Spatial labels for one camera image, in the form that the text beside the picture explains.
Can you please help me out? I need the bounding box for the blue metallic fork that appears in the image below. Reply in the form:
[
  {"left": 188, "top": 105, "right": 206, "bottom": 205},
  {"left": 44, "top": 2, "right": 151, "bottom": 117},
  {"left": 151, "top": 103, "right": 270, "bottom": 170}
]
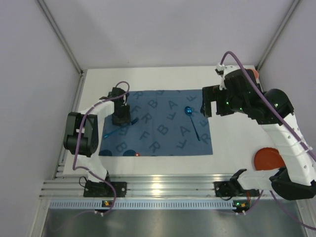
[{"left": 103, "top": 118, "right": 139, "bottom": 139}]

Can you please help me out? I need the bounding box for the pink plastic cup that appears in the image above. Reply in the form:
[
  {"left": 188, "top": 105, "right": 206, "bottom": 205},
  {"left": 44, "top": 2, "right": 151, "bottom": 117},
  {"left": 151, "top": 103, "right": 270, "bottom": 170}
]
[{"left": 251, "top": 69, "right": 259, "bottom": 83}]

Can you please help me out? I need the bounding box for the blue metallic spoon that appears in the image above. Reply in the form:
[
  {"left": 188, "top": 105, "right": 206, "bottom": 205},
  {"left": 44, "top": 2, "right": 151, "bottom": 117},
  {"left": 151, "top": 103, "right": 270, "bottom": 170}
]
[{"left": 184, "top": 106, "right": 201, "bottom": 141}]

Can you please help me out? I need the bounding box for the blue lettered placemat cloth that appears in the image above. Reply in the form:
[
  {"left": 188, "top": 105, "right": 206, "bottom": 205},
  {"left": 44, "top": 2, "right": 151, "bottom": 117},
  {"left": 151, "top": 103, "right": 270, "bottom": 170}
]
[{"left": 99, "top": 89, "right": 213, "bottom": 157}]

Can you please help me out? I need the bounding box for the red plastic plate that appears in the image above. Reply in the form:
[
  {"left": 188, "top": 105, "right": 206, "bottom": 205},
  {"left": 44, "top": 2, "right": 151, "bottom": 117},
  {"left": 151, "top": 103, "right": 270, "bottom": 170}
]
[{"left": 253, "top": 148, "right": 285, "bottom": 170}]

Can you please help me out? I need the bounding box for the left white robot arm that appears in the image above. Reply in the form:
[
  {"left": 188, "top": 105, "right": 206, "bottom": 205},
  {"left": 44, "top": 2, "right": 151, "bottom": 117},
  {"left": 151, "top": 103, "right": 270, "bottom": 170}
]
[{"left": 63, "top": 86, "right": 131, "bottom": 189}]

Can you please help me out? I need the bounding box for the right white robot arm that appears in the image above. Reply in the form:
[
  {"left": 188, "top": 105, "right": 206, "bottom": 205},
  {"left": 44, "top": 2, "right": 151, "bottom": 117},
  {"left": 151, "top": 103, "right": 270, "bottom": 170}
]
[{"left": 200, "top": 64, "right": 316, "bottom": 200}]

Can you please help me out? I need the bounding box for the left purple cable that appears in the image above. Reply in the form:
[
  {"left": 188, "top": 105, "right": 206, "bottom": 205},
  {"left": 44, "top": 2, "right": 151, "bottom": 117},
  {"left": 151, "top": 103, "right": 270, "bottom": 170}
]
[{"left": 73, "top": 81, "right": 131, "bottom": 215}]

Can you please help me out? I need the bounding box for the aluminium mounting rail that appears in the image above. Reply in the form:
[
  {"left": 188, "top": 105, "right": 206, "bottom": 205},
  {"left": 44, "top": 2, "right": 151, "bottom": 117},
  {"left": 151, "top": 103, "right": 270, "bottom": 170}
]
[{"left": 39, "top": 174, "right": 231, "bottom": 199}]

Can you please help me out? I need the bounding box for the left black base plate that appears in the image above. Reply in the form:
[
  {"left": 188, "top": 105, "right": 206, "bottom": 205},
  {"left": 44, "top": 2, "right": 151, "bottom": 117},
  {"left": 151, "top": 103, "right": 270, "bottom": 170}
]
[{"left": 83, "top": 180, "right": 127, "bottom": 198}]

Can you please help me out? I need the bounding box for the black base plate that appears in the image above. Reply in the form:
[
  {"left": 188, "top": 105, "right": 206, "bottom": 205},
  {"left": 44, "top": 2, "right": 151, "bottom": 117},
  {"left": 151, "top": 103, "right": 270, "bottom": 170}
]
[
  {"left": 214, "top": 181, "right": 247, "bottom": 198},
  {"left": 83, "top": 180, "right": 127, "bottom": 198}
]

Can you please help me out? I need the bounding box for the white slotted cable duct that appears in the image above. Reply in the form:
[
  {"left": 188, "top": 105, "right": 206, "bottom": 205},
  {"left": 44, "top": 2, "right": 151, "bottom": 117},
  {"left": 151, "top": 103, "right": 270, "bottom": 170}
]
[{"left": 49, "top": 199, "right": 248, "bottom": 210}]

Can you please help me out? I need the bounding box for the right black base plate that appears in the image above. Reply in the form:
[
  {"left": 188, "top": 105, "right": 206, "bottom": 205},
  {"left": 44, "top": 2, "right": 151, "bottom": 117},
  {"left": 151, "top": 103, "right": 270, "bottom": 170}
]
[{"left": 214, "top": 181, "right": 247, "bottom": 198}]

